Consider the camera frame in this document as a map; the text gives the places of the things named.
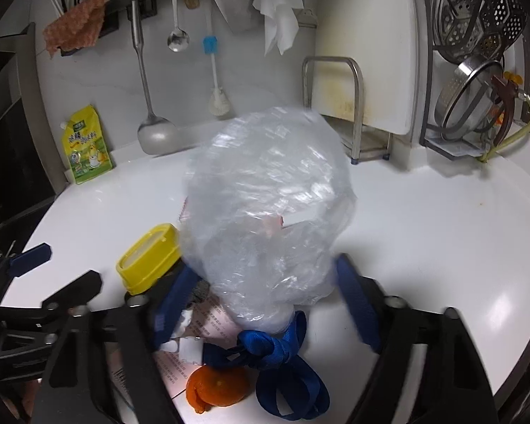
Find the yellow seasoning pouch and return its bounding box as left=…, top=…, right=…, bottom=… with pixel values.
left=60, top=105, right=114, bottom=185

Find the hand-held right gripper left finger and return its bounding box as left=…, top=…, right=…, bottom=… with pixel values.
left=37, top=267, right=204, bottom=424

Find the black built-in appliance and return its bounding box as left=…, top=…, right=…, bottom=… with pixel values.
left=0, top=48, right=56, bottom=252

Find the orange mandarin peel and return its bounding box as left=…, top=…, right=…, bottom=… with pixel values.
left=185, top=364, right=251, bottom=414

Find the small white scrap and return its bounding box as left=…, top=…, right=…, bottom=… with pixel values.
left=161, top=309, right=204, bottom=365

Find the white brush with blue collar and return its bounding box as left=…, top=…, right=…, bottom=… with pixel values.
left=202, top=0, right=233, bottom=119

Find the blue fabric strap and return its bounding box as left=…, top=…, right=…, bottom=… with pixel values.
left=202, top=311, right=330, bottom=420

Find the steel cutting board rack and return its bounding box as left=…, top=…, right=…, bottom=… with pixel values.
left=301, top=55, right=394, bottom=165

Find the grey textured scrap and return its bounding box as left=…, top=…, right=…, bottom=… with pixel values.
left=188, top=280, right=210, bottom=305

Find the black dish rack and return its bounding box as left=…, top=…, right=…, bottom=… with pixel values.
left=419, top=0, right=508, bottom=160

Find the steel spatula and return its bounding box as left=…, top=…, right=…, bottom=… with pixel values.
left=130, top=0, right=178, bottom=156

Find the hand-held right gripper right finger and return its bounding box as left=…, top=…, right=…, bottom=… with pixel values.
left=334, top=254, right=497, bottom=424

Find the steel strainer pot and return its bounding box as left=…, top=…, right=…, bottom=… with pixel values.
left=439, top=55, right=508, bottom=142

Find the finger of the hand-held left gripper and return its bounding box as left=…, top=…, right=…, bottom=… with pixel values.
left=41, top=271, right=103, bottom=319
left=0, top=243, right=54, bottom=283

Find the white hanging cloth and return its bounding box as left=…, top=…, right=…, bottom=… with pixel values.
left=253, top=0, right=305, bottom=57

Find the dark wall rail with hooks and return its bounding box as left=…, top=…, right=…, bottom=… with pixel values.
left=55, top=0, right=316, bottom=58

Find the steel spoon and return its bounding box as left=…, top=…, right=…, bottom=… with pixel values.
left=166, top=0, right=190, bottom=53

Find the steel colander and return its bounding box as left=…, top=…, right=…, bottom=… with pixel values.
left=434, top=68, right=469, bottom=131

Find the clear plastic bag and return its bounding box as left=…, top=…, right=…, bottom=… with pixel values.
left=179, top=107, right=358, bottom=334

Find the perforated steel steamer basket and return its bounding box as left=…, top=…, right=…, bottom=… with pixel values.
left=430, top=0, right=528, bottom=65

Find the white cutting board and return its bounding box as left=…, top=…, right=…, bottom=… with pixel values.
left=313, top=0, right=431, bottom=135

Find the printed paper leaflet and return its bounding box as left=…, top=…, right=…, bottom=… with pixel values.
left=107, top=291, right=248, bottom=411

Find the brown plastic utensil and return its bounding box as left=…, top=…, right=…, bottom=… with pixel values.
left=490, top=74, right=519, bottom=151

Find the yellow plastic container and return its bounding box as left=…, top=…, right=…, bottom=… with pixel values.
left=116, top=224, right=183, bottom=296

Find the yellow hose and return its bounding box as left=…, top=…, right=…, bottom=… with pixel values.
left=479, top=93, right=530, bottom=162

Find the orange dishcloth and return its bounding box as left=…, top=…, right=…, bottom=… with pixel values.
left=43, top=0, right=109, bottom=59

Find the person's left hand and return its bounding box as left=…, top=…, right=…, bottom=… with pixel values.
left=20, top=380, right=43, bottom=423

